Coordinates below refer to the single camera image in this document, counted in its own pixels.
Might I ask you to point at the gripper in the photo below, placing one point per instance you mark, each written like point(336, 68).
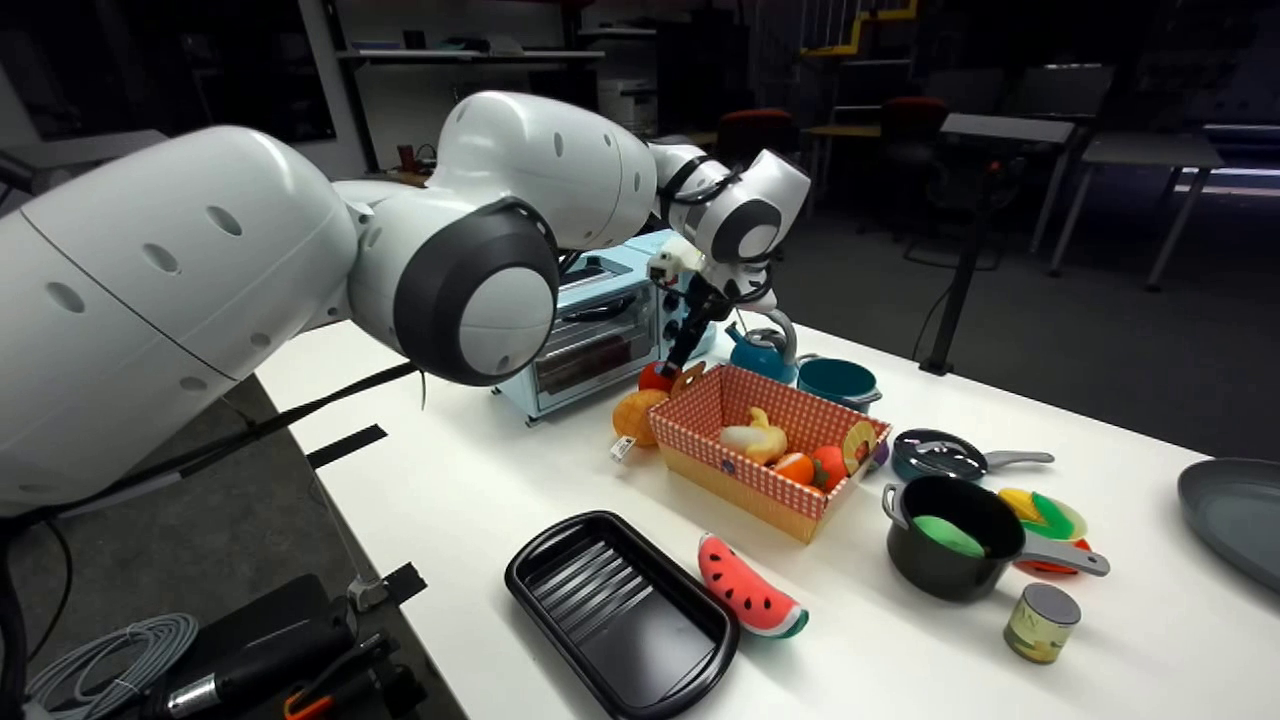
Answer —
point(708, 302)

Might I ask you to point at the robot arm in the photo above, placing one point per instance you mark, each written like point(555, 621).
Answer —
point(180, 300)

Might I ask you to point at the red checkered basket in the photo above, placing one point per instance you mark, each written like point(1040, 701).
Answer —
point(740, 480)

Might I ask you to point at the teal toy kettle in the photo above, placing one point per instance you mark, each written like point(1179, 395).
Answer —
point(760, 352)

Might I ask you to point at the brown toy slice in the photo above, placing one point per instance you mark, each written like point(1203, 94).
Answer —
point(689, 378)

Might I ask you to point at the red toy fruit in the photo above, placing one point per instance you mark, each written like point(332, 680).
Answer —
point(653, 379)

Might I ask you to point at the light blue toy oven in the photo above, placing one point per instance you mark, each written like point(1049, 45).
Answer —
point(590, 345)

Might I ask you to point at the orange plush fruit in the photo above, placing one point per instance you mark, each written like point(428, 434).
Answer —
point(636, 414)

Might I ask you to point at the yellow white toy banana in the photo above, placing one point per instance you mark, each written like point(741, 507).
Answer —
point(755, 438)

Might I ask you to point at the teal toy pot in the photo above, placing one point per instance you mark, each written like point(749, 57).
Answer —
point(838, 382)

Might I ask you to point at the red office chair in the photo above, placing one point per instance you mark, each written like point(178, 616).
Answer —
point(755, 132)
point(912, 125)

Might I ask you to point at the small orange toy fruit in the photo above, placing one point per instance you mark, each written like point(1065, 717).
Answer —
point(794, 467)

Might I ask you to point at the red toy tomato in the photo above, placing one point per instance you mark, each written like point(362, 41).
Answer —
point(829, 466)

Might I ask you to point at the white printer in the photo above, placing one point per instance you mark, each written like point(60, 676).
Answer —
point(627, 105)

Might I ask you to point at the purple toy piece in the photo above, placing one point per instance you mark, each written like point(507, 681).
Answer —
point(879, 456)

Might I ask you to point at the dark toy frying pan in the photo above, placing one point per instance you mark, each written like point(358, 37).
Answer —
point(935, 455)

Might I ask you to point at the toy watermelon slice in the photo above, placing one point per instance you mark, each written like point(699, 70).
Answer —
point(745, 590)

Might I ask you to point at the yellow railing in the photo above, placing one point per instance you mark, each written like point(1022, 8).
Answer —
point(860, 25)

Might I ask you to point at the black plastic tray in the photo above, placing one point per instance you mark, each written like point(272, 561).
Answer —
point(620, 615)

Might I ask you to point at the green toy piece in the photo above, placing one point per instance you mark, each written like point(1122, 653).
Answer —
point(947, 535)

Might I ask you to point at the black toy saucepan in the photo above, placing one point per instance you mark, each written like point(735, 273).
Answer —
point(940, 565)

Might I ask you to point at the stack of colourful toy plates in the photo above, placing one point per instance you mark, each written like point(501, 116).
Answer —
point(1050, 518)

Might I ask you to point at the metal clamp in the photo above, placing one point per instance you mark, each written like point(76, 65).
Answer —
point(385, 588)

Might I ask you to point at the small toy tin can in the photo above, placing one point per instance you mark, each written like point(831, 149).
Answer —
point(1040, 625)

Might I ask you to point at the grey table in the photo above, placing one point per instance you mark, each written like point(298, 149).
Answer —
point(1150, 150)

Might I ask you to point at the grey plate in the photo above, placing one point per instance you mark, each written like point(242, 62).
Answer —
point(1235, 520)

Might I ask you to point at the black power tool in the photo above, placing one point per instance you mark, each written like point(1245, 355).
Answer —
point(260, 660)

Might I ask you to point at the wall shelf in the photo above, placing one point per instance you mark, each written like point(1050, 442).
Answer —
point(470, 55)

